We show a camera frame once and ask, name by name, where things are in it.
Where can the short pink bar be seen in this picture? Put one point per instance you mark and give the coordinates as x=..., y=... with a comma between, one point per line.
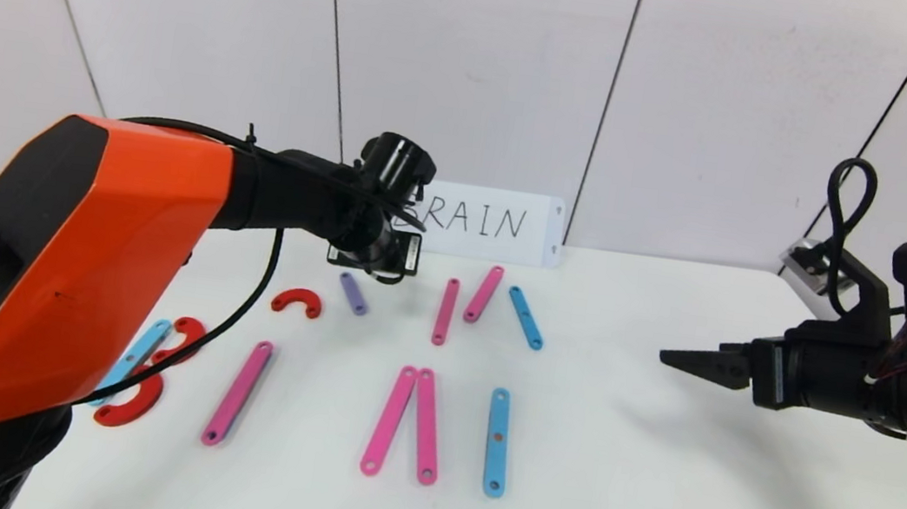
x=483, y=293

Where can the white BRAIN sign card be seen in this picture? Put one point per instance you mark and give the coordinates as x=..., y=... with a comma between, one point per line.
x=507, y=248

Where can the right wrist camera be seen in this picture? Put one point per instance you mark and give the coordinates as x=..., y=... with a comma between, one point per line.
x=802, y=258

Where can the short purple bar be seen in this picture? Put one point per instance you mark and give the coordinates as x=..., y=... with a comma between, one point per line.
x=354, y=294

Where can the long pink bar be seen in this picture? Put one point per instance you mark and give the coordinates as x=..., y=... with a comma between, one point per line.
x=390, y=420
x=426, y=426
x=238, y=393
x=446, y=313

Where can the small red arc piece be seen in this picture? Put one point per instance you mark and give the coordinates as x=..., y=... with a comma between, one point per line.
x=298, y=294

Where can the large red arc piece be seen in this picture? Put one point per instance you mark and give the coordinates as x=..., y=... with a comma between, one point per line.
x=126, y=415
x=191, y=327

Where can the long blue bar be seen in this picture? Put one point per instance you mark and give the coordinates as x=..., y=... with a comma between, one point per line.
x=495, y=463
x=148, y=341

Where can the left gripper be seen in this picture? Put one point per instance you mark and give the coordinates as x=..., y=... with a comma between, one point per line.
x=406, y=258

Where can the short blue bar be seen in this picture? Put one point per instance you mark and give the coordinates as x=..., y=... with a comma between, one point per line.
x=525, y=317

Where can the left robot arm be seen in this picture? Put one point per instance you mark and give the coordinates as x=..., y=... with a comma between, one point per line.
x=96, y=242

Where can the black right camera bracket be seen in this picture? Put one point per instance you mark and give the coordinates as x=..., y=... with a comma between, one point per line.
x=868, y=298

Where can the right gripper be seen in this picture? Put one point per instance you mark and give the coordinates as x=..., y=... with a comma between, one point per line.
x=771, y=373

